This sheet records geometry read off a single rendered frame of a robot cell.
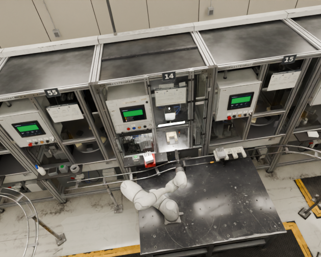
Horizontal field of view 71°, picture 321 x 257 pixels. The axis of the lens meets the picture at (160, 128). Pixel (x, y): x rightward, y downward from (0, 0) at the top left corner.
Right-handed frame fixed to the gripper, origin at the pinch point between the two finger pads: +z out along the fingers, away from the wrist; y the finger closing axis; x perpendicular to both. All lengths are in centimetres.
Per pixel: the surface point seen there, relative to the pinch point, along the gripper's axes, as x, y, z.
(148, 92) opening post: 21, 73, 23
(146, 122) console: 27.8, 35.1, 20.5
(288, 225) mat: -134, -111, -59
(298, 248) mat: -133, -111, -86
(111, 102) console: 57, 69, 20
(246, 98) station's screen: -77, 52, 18
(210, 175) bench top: -40, -44, -7
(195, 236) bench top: -6, -44, -76
